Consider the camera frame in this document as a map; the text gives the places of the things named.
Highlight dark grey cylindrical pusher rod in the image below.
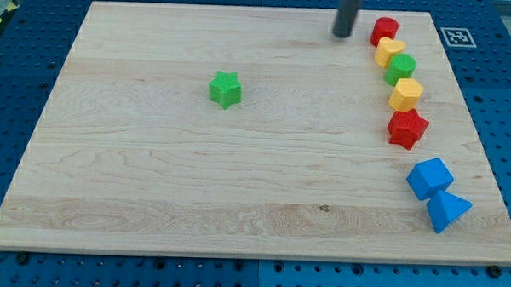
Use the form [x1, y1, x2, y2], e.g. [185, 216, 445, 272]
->
[332, 0, 364, 38]

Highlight red star block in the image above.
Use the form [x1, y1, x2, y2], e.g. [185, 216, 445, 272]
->
[388, 109, 430, 151]

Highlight blue triangle block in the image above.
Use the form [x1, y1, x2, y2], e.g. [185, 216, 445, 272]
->
[427, 190, 473, 233]

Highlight yellow hexagon block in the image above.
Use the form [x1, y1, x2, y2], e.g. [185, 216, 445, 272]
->
[388, 78, 423, 112]

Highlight yellow heart block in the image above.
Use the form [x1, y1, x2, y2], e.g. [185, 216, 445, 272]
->
[374, 37, 406, 69]

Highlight red cylinder block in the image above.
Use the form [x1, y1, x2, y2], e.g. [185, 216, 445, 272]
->
[370, 17, 399, 46]

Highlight green star block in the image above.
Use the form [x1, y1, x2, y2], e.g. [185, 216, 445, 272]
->
[209, 71, 242, 109]

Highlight light wooden board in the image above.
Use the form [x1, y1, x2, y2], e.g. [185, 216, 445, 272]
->
[0, 1, 511, 266]

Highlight white fiducial marker tag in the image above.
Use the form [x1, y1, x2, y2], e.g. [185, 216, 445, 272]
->
[441, 26, 476, 48]

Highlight blue cube block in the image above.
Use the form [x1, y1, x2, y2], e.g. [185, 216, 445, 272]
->
[406, 158, 455, 200]

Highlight green cylinder block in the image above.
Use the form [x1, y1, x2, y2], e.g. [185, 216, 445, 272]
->
[385, 53, 416, 86]

